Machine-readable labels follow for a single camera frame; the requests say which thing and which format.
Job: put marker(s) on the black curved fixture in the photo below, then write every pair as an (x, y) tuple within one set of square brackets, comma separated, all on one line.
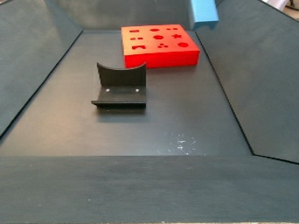
[(122, 87)]

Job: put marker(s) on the red shape sorter block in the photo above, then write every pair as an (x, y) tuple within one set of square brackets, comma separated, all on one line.
[(159, 46)]

